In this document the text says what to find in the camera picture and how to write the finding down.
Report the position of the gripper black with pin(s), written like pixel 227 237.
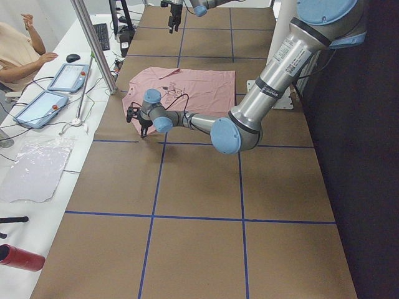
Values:
pixel 144 123
pixel 173 14

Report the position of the aluminium frame post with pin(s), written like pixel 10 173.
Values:
pixel 89 31

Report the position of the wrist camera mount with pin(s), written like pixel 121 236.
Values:
pixel 132 113

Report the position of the red bottle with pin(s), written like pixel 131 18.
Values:
pixel 12 256

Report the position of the black box with label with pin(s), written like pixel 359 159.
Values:
pixel 125 38

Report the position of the clear plastic bag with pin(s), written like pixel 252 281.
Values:
pixel 36 173

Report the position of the pink Snoopy t-shirt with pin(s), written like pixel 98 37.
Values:
pixel 206 92

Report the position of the upper teach pendant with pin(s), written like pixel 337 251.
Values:
pixel 69 78

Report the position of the seated person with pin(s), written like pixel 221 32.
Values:
pixel 22 56

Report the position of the lower teach pendant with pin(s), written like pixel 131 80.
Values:
pixel 41 110

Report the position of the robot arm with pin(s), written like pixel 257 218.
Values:
pixel 315 26
pixel 200 8

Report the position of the black tripod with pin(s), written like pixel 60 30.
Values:
pixel 10 220

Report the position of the black computer mouse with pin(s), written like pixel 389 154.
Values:
pixel 72 58

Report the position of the black keyboard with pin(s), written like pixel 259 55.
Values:
pixel 101 31

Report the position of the teach pendant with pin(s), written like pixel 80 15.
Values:
pixel 69 78
pixel 41 110

